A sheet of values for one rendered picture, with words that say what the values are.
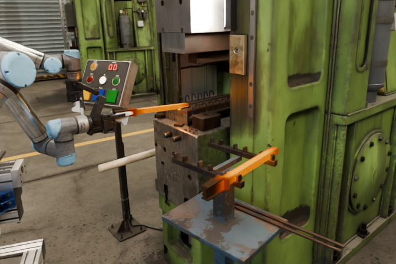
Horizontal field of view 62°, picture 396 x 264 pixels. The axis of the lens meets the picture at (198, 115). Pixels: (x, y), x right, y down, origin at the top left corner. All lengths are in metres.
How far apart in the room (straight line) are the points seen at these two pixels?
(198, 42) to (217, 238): 0.89
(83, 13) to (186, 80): 4.71
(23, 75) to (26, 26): 8.19
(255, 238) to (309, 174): 0.71
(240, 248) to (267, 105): 0.59
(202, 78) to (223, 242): 1.07
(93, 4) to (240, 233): 5.66
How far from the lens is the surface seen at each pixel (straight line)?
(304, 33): 1.64
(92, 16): 6.48
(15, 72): 1.22
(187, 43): 1.57
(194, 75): 1.94
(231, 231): 1.28
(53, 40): 9.49
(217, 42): 1.69
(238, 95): 1.53
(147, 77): 6.59
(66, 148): 1.42
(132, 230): 2.49
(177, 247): 2.06
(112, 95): 1.96
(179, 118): 1.68
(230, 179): 1.05
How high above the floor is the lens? 1.42
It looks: 16 degrees down
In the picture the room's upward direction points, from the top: 1 degrees counter-clockwise
